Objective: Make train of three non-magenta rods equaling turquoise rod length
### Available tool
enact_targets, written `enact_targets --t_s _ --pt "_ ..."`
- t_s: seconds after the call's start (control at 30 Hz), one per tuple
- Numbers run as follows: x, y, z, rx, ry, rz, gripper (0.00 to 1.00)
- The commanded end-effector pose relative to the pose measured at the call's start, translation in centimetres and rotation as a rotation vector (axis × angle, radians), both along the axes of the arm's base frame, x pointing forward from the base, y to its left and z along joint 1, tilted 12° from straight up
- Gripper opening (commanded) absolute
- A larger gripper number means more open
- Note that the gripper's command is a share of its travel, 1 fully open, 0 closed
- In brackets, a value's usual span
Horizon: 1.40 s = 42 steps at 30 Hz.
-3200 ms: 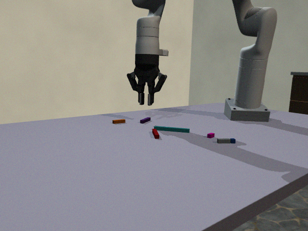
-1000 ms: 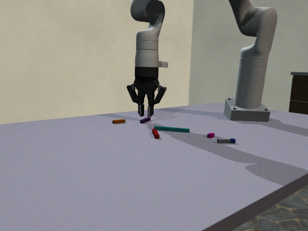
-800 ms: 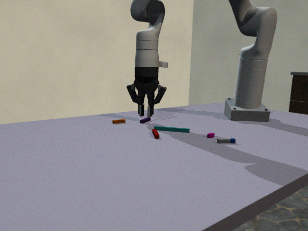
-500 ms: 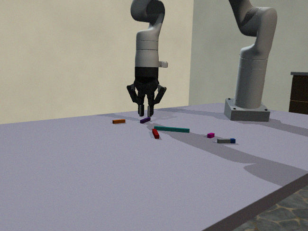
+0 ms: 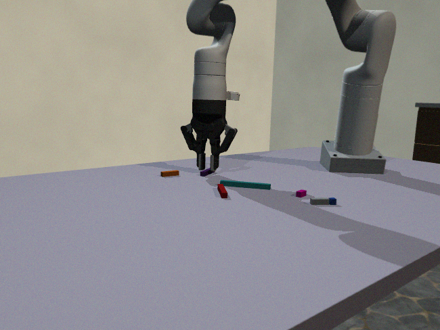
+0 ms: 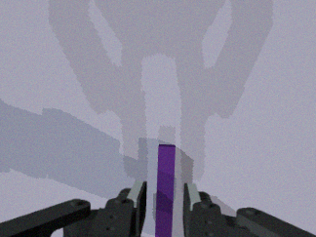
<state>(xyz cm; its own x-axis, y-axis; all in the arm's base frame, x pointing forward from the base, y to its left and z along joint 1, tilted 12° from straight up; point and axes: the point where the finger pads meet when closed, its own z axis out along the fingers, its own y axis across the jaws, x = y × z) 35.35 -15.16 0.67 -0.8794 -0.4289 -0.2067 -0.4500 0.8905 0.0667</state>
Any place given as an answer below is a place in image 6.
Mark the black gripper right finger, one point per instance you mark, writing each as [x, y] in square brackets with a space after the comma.
[205, 219]

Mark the purple rod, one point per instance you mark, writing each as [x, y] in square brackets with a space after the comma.
[165, 190]

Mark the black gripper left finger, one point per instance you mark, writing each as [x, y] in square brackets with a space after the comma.
[122, 216]

